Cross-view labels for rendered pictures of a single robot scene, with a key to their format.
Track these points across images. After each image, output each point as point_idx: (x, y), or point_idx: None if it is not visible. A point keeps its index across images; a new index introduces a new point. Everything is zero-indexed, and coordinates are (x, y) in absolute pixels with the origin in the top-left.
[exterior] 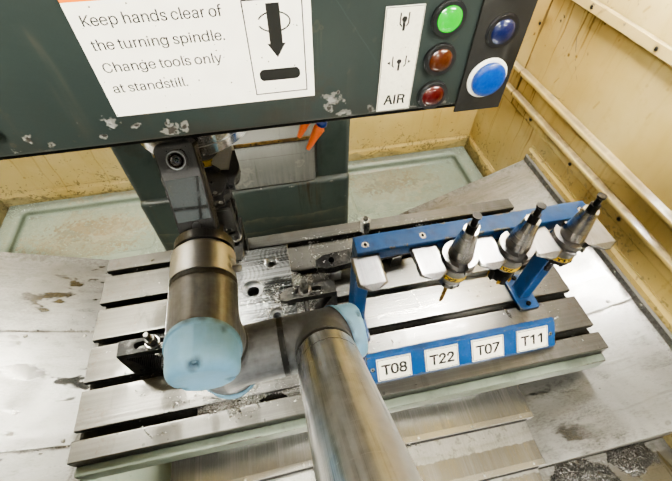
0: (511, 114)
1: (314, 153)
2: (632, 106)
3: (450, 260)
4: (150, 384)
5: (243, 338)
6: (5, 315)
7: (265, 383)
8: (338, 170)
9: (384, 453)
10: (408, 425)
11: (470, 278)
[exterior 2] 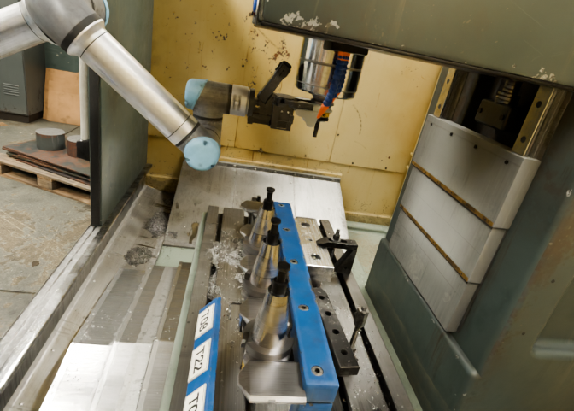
0: None
1: (459, 300)
2: None
3: None
4: (240, 226)
5: (203, 110)
6: (304, 214)
7: (224, 264)
8: (471, 357)
9: (124, 52)
10: (159, 384)
11: None
